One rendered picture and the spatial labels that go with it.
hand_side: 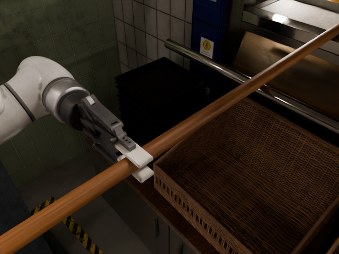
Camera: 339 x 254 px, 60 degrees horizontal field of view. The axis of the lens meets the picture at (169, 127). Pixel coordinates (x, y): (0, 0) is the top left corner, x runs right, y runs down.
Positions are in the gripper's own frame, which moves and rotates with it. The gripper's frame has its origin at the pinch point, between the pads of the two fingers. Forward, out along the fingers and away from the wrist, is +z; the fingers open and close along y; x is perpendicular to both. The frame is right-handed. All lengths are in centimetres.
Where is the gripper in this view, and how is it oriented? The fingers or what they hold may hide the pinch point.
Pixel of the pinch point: (134, 159)
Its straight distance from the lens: 52.0
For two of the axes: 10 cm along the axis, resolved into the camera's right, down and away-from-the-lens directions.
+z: 6.9, 4.9, -5.4
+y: 0.0, 7.5, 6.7
